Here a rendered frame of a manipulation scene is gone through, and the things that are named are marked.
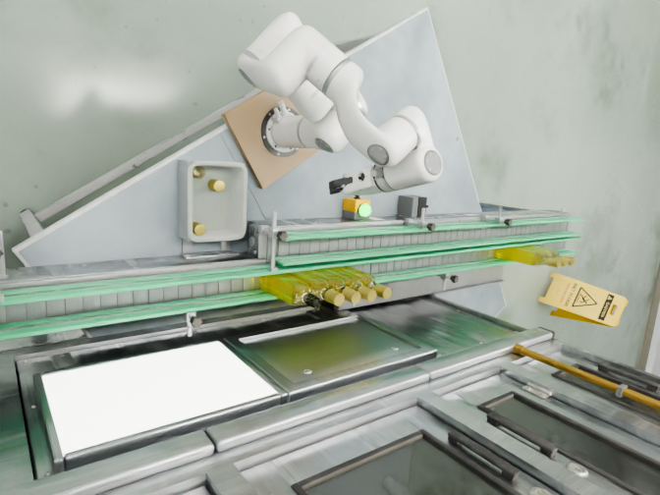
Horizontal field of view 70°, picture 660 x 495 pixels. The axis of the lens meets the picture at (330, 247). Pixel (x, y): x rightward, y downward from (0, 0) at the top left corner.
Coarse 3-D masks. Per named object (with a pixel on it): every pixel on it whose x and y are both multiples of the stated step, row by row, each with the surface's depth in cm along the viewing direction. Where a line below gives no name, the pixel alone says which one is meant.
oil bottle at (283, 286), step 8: (264, 280) 138; (272, 280) 134; (280, 280) 131; (288, 280) 131; (296, 280) 131; (264, 288) 138; (272, 288) 134; (280, 288) 130; (288, 288) 127; (296, 288) 125; (304, 288) 126; (280, 296) 131; (288, 296) 127; (296, 296) 125; (296, 304) 125; (304, 304) 126
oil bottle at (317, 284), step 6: (294, 276) 135; (300, 276) 134; (306, 276) 134; (312, 276) 134; (306, 282) 130; (312, 282) 129; (318, 282) 129; (324, 282) 130; (312, 288) 128; (318, 288) 128; (312, 294) 128; (318, 294) 128; (324, 300) 130
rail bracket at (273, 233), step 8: (272, 216) 130; (272, 224) 131; (264, 232) 135; (272, 232) 130; (280, 232) 127; (272, 240) 131; (280, 240) 127; (272, 248) 132; (272, 256) 132; (272, 264) 133
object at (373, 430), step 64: (256, 320) 151; (384, 320) 158; (448, 320) 162; (0, 384) 101; (384, 384) 107; (448, 384) 114; (512, 384) 120; (576, 384) 121; (640, 384) 124; (0, 448) 80; (192, 448) 80; (256, 448) 85; (320, 448) 89; (384, 448) 90; (448, 448) 91; (512, 448) 90; (576, 448) 95; (640, 448) 96
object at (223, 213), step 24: (192, 168) 126; (216, 168) 137; (240, 168) 135; (192, 192) 135; (216, 192) 139; (240, 192) 138; (192, 216) 136; (216, 216) 140; (240, 216) 139; (192, 240) 130; (216, 240) 134
